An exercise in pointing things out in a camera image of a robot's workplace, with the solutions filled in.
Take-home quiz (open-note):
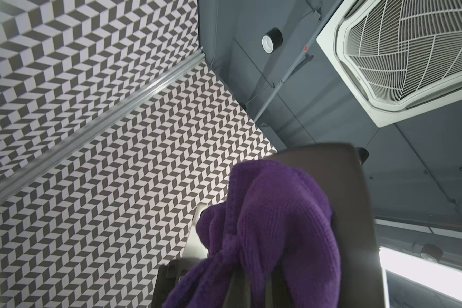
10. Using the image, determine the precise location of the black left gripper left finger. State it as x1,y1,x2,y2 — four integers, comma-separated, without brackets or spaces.
222,269,251,308

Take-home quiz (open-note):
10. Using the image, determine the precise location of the dark teal square plate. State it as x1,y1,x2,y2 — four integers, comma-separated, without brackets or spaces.
180,142,388,308

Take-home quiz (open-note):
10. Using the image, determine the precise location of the purple microfibre cloth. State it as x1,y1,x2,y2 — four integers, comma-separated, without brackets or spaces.
164,160,341,307

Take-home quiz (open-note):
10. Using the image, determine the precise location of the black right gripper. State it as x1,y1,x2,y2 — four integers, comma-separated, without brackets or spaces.
151,258,201,308

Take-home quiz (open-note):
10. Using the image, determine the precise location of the long ceiling light strip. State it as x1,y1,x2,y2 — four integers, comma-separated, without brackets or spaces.
379,247,462,302

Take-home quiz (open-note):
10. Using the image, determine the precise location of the aluminium corner post right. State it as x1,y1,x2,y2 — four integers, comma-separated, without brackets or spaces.
0,50,205,205

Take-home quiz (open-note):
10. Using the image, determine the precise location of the ceiling air conditioner vent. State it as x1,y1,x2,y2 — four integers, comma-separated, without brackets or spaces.
316,1,462,128

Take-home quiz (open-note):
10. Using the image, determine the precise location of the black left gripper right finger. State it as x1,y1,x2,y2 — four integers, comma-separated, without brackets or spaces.
265,269,294,308

